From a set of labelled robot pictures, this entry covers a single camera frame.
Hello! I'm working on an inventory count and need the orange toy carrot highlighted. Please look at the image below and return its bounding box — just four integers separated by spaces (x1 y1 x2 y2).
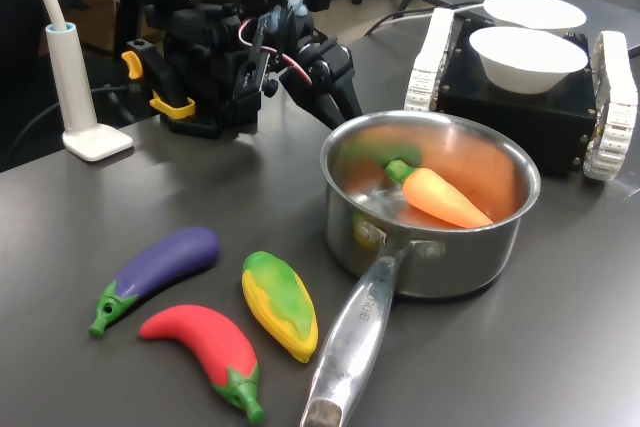
383 159 495 229

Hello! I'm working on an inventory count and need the pale grey putty lump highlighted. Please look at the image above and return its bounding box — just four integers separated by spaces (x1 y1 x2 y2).
263 0 310 34

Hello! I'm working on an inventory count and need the black yellow table clamp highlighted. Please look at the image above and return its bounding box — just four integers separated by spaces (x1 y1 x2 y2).
121 38 197 134

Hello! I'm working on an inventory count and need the black vehicle with white tracks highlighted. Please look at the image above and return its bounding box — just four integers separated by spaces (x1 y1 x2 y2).
403 6 640 183

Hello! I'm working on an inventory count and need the white bowl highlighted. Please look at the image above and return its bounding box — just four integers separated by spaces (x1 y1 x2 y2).
482 0 587 33
468 26 589 96

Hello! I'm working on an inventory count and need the yellow green toy corn cob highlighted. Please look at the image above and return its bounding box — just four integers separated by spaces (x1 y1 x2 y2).
241 250 320 364

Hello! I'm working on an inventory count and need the purple toy aubergine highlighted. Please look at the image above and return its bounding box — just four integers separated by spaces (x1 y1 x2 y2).
88 225 222 339

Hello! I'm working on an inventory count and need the red toy chilli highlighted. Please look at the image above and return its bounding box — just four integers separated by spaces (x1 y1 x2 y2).
138 304 266 424

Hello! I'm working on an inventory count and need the small black camera board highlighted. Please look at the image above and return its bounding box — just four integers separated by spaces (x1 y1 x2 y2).
231 16 275 99

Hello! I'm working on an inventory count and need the thin white cable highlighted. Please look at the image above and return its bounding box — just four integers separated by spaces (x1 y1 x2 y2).
363 1 489 38

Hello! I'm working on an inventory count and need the black cable with plug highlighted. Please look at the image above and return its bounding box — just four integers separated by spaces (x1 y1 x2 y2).
7 84 144 161

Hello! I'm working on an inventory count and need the steel pan with long handle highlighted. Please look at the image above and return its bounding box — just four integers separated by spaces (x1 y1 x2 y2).
299 109 543 427

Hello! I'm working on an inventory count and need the white post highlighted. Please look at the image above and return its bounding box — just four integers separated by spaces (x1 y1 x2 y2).
24 0 135 163

